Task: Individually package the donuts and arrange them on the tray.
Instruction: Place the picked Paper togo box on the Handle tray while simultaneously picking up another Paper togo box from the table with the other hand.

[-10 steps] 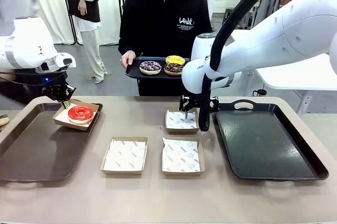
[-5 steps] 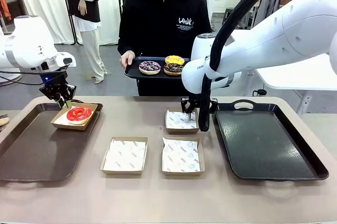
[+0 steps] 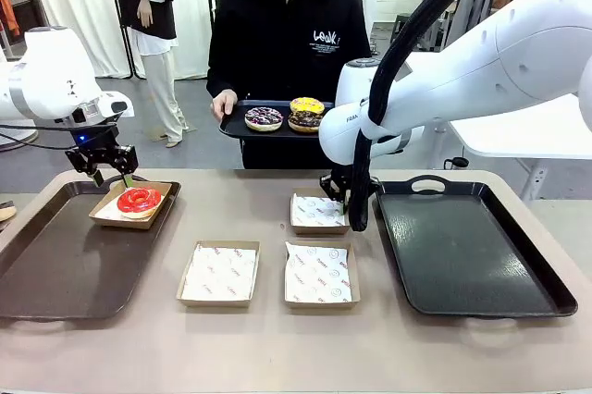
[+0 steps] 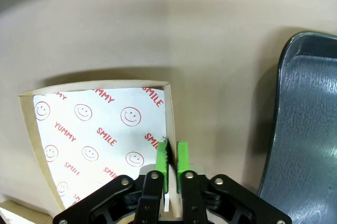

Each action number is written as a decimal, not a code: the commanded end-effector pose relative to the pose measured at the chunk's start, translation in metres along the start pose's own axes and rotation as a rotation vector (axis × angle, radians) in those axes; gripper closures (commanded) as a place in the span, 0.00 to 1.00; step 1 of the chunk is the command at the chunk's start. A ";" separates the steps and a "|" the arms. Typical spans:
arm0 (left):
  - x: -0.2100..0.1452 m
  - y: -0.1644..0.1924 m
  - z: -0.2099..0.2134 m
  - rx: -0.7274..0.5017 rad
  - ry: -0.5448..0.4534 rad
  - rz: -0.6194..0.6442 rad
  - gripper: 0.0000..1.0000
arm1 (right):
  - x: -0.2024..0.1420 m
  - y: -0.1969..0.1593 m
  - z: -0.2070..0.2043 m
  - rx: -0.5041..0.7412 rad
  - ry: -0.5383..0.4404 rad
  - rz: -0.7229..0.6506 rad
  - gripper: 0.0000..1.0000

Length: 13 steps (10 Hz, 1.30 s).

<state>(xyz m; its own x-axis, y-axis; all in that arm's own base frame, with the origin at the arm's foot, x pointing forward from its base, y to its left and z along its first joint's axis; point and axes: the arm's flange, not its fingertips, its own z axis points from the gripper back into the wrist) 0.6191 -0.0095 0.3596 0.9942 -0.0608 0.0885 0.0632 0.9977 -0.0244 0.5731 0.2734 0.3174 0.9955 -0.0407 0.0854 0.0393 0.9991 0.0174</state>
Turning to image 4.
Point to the white smiley print paper liner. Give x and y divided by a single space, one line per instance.
105 124

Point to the dark plastic serving tray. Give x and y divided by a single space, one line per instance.
310 129

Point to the brown kraft paper box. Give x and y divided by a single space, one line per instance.
26 209
169 108

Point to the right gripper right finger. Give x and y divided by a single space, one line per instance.
183 161

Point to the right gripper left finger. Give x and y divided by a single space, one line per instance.
161 161

